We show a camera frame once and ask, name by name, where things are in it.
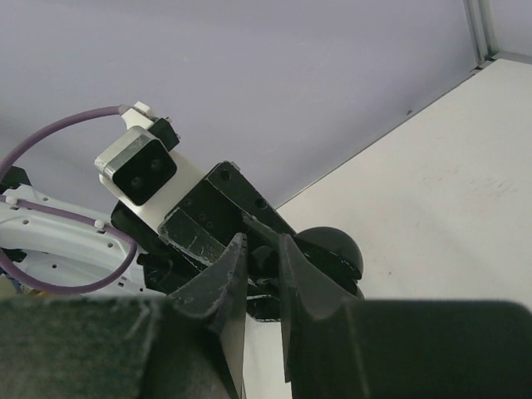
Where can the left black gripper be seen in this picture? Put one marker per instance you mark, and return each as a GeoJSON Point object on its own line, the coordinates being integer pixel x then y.
{"type": "Point", "coordinates": [200, 225]}

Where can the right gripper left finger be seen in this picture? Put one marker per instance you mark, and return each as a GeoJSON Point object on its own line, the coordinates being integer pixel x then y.
{"type": "Point", "coordinates": [186, 345]}

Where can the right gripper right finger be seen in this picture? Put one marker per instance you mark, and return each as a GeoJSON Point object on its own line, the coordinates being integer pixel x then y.
{"type": "Point", "coordinates": [336, 345]}

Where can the black charging case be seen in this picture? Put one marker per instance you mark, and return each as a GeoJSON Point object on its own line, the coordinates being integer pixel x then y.
{"type": "Point", "coordinates": [335, 253]}

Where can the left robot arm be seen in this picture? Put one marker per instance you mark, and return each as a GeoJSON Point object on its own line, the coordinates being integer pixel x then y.
{"type": "Point", "coordinates": [59, 248]}

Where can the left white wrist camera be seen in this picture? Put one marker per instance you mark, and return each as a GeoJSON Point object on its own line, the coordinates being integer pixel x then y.
{"type": "Point", "coordinates": [144, 170]}

